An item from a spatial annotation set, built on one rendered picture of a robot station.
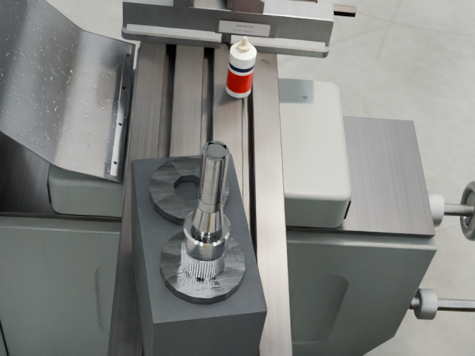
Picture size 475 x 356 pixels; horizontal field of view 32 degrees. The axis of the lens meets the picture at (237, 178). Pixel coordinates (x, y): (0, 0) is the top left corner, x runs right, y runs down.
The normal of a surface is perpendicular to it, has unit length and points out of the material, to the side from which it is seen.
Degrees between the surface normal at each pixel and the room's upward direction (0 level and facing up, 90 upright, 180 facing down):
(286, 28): 90
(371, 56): 0
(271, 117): 0
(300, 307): 90
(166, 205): 0
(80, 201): 90
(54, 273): 90
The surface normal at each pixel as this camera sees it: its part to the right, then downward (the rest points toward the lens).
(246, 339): 0.18, 0.77
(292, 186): 0.10, -0.64
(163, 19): -0.04, 0.77
